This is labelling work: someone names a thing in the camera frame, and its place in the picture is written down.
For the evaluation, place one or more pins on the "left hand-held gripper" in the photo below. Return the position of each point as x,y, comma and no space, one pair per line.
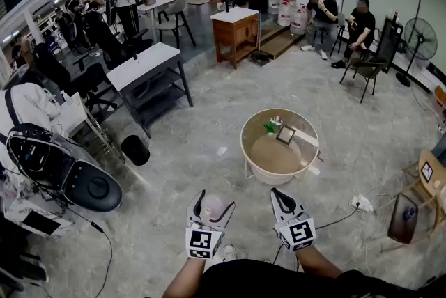
203,241

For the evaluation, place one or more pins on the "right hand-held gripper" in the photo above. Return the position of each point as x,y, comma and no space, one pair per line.
298,232

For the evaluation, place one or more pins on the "person's left forearm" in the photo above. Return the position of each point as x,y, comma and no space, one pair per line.
183,277

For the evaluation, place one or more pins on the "person's right forearm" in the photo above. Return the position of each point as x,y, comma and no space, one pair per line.
318,262

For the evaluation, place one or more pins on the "round glass side table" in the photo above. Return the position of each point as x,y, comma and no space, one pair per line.
254,126

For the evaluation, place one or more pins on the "person's light shoe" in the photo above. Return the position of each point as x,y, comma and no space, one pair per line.
229,252

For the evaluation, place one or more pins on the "white power strip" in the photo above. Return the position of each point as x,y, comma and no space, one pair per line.
360,203

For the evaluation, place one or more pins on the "person's black shirt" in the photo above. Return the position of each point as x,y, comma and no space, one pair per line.
278,281

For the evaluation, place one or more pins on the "green potted plant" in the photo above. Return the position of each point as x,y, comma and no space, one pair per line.
270,127

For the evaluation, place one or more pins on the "brown stool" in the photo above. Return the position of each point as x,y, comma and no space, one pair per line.
402,218

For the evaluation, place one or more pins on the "black oval device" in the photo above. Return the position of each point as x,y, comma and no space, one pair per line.
69,171

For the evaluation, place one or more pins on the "light wooden side table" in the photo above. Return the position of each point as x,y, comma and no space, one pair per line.
435,185

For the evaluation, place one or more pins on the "black folding chair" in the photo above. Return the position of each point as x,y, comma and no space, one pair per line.
366,68

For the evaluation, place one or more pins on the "grey side table white top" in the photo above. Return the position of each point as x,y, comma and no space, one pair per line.
143,63

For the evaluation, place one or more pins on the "black tablet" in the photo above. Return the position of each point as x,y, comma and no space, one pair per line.
42,223

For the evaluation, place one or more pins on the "wooden platform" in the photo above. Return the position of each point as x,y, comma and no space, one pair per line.
280,39

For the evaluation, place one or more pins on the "wooden cabinet white top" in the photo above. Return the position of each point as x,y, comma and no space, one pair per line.
235,33

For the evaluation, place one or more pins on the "clear water jug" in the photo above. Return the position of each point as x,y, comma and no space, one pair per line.
274,3
284,14
298,21

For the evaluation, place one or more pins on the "black flat panel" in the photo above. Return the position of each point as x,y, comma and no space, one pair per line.
389,42

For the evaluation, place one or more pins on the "grey bar chair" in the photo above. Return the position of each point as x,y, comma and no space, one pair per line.
174,16

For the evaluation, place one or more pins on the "small black bottle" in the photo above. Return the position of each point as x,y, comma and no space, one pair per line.
227,7

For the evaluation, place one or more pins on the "white jacket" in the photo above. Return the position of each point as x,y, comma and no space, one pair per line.
31,105

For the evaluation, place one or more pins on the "black office chair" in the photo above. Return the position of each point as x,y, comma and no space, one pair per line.
55,70

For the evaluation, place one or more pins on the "black standing fan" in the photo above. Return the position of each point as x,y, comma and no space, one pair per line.
420,39

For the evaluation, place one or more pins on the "white round table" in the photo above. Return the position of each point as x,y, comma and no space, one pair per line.
157,4

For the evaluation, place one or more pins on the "black picture frame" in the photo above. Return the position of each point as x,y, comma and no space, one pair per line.
285,135

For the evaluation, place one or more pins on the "small dark picture frame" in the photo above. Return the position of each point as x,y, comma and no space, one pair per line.
426,171

